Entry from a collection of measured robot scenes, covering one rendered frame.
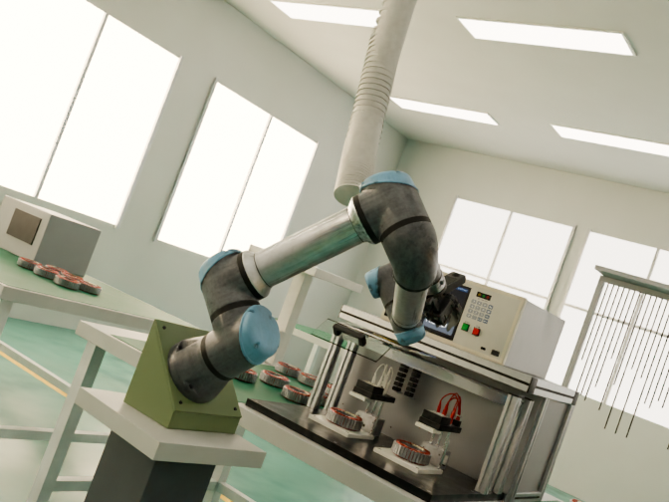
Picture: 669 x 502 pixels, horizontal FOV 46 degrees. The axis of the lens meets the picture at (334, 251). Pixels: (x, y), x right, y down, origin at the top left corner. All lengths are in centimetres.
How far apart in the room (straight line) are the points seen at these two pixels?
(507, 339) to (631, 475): 638
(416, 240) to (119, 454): 81
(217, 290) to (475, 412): 103
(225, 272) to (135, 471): 47
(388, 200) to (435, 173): 837
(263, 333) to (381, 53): 233
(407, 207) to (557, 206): 765
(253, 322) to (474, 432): 99
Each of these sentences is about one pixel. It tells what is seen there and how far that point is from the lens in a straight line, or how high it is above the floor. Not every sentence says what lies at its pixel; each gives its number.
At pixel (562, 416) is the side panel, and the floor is 102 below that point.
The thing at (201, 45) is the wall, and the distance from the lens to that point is 758.
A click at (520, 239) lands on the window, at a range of 930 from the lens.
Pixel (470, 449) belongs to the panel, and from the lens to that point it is 247.
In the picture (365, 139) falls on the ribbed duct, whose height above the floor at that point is 184.
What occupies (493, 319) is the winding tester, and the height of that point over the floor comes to 123.
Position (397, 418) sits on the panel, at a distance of 258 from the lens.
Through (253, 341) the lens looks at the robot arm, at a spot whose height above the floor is 99.
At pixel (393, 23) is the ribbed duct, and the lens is 389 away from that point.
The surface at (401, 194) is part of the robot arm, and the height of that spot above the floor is 139.
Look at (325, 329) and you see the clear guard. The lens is 230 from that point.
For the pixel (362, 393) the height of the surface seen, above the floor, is 89.
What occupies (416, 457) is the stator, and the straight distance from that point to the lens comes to 222.
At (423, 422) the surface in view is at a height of 88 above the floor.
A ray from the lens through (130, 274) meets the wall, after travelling 754.
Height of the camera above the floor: 116
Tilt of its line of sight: 2 degrees up
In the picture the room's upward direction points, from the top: 20 degrees clockwise
